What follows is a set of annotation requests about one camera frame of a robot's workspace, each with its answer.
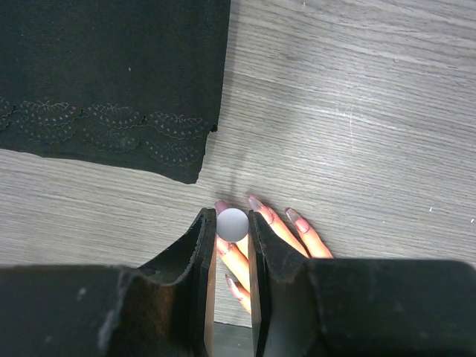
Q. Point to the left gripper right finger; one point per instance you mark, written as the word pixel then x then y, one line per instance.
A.
pixel 356 307

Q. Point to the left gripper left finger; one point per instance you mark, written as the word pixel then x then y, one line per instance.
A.
pixel 163 308

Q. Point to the white nail polish cap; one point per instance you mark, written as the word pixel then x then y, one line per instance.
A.
pixel 232 225

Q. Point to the mannequin hand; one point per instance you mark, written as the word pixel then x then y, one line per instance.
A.
pixel 234 255

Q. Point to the black cloth mat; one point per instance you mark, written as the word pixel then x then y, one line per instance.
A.
pixel 134 84

